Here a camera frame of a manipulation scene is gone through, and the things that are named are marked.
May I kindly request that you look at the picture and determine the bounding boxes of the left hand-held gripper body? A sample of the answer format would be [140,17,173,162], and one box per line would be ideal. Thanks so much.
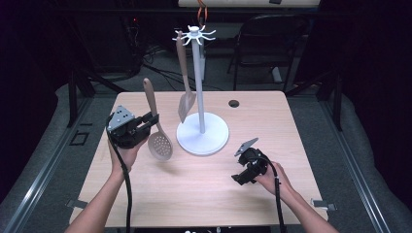
[106,105,148,150]

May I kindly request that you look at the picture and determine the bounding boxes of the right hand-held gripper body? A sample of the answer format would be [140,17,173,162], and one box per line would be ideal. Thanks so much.
[234,137,270,178]

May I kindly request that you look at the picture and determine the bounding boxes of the beige perforated skimmer spoon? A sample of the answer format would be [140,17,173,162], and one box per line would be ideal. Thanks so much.
[143,77,174,162]

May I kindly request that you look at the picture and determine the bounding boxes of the beige slotted spatula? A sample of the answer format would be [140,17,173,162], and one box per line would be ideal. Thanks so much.
[176,37,197,124]

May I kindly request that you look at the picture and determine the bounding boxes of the white utensil rack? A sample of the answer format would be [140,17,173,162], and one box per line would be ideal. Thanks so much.
[172,24,230,157]

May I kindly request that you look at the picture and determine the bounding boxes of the person's right hand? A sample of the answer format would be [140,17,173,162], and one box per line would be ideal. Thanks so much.
[255,160,292,199]

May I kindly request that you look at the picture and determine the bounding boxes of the person's left hand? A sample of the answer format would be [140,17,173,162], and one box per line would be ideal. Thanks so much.
[108,137,147,176]

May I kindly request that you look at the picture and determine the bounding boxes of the dark equipment with red light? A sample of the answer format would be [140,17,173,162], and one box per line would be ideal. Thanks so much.
[120,13,144,76]

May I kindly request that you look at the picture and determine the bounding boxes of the black folding chair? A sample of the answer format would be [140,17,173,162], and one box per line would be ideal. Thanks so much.
[226,14,310,93]

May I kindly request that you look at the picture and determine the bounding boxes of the black floor cables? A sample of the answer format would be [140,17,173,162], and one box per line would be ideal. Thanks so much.
[142,45,224,92]

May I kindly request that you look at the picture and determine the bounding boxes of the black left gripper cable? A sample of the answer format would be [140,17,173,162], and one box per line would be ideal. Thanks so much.
[106,129,133,233]

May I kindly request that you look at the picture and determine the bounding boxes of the black metal stand frame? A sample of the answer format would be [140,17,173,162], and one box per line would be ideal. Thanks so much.
[285,69,344,132]
[66,69,127,128]

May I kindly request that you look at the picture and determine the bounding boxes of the metal table bracket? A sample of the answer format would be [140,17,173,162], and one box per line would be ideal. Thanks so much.
[66,199,88,210]
[310,198,338,212]

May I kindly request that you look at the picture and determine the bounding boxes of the aluminium floor rail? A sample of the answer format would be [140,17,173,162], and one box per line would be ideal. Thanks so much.
[1,96,93,233]
[319,96,393,233]

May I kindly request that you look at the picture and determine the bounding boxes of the orange hanging cable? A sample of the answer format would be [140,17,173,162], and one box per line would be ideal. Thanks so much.
[196,0,209,30]

